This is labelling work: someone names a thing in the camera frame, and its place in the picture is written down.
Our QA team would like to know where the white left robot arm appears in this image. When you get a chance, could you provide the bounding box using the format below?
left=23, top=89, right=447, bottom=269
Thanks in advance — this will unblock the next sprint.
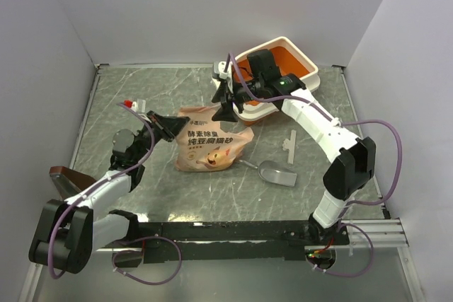
left=28, top=111, right=190, bottom=274

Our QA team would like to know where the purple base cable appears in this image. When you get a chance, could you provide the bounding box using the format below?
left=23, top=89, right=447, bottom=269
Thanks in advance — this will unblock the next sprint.
left=306, top=222, right=374, bottom=278
left=111, top=237, right=183, bottom=286

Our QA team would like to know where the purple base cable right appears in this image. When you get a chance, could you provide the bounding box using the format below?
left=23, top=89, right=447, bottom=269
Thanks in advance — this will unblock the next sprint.
left=306, top=222, right=374, bottom=278

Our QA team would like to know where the aluminium frame rail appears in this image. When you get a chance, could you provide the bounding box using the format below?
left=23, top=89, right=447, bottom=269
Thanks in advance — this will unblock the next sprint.
left=344, top=219, right=408, bottom=248

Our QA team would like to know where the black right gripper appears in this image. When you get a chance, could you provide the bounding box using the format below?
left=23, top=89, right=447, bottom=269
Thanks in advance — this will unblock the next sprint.
left=211, top=77, right=263, bottom=124

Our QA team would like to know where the pink cat litter bag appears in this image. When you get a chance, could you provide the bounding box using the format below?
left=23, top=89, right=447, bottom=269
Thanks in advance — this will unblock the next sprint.
left=176, top=106, right=254, bottom=172

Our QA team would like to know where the black mounting base rail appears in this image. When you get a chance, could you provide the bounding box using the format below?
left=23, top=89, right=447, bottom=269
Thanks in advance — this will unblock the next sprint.
left=98, top=220, right=350, bottom=264

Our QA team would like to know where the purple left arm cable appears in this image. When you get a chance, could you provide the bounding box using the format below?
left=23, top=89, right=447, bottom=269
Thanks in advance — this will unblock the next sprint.
left=47, top=102, right=156, bottom=280

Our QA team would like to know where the orange and white litter box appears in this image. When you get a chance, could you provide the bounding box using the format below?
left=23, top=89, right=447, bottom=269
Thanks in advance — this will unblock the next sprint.
left=213, top=36, right=321, bottom=125

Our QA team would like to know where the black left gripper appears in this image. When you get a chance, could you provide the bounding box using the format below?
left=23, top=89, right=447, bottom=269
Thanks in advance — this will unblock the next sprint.
left=132, top=110, right=190, bottom=162

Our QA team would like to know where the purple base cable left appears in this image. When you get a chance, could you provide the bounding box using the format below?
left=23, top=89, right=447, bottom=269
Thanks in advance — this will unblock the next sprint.
left=111, top=237, right=183, bottom=286

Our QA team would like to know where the grey metal litter scoop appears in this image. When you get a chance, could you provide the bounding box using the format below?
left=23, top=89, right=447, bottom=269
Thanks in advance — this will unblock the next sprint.
left=237, top=159, right=297, bottom=187

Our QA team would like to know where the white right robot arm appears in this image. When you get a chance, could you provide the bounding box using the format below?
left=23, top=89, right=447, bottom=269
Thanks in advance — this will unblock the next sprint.
left=212, top=49, right=376, bottom=244

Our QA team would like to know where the brown dustpan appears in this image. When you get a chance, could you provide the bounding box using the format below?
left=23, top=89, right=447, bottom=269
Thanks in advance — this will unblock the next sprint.
left=49, top=166, right=96, bottom=200

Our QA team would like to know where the white bag sealing clip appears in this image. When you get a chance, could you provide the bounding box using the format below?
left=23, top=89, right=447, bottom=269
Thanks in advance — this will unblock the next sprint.
left=282, top=130, right=297, bottom=165

